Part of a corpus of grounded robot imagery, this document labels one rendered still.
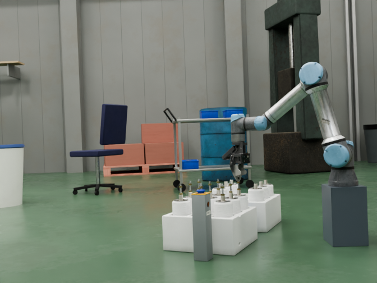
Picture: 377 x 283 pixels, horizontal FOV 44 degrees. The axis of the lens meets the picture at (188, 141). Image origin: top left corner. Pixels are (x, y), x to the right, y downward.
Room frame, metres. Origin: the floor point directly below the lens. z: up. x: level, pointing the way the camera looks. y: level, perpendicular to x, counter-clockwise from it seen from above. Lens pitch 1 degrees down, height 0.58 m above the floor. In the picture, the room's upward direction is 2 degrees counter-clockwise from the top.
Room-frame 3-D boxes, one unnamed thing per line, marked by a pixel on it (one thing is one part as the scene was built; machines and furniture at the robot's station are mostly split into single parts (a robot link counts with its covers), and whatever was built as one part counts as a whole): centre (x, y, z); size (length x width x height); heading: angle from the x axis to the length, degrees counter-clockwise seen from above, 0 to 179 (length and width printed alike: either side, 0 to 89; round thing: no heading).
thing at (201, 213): (2.19, -0.05, 0.16); 0.07 x 0.07 x 0.31; 65
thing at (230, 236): (2.48, -0.11, 0.09); 0.39 x 0.39 x 0.18; 65
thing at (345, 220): (2.41, -0.80, 0.15); 0.18 x 0.18 x 0.30; 89
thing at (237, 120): (2.53, -0.28, 0.64); 0.09 x 0.08 x 0.11; 63
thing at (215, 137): (6.17, -0.48, 0.48); 0.65 x 0.64 x 0.96; 89
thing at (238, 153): (2.52, -0.28, 0.48); 0.09 x 0.08 x 0.12; 38
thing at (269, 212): (2.98, -0.34, 0.09); 0.39 x 0.39 x 0.18; 66
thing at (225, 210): (2.33, -0.16, 0.16); 0.10 x 0.10 x 0.18
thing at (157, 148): (8.01, 0.79, 0.42); 1.51 x 1.17 x 0.84; 89
